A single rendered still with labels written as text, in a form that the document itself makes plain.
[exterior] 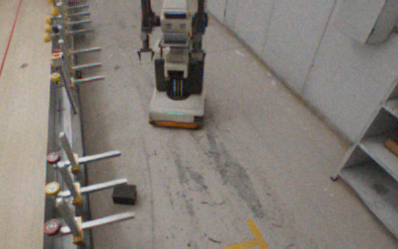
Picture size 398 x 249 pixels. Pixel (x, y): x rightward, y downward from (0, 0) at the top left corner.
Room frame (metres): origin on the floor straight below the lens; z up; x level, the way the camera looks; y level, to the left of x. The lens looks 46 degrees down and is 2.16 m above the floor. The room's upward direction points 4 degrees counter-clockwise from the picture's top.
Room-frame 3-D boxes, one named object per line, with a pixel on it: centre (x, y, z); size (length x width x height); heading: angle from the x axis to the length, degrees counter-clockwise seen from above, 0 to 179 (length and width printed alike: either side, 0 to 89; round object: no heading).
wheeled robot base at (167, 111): (2.72, -0.25, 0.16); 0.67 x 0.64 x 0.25; 169
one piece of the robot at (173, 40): (2.44, -0.19, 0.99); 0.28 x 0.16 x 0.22; 79
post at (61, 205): (0.71, 0.46, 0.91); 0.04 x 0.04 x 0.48; 12
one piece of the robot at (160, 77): (2.81, -0.27, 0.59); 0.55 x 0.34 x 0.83; 79
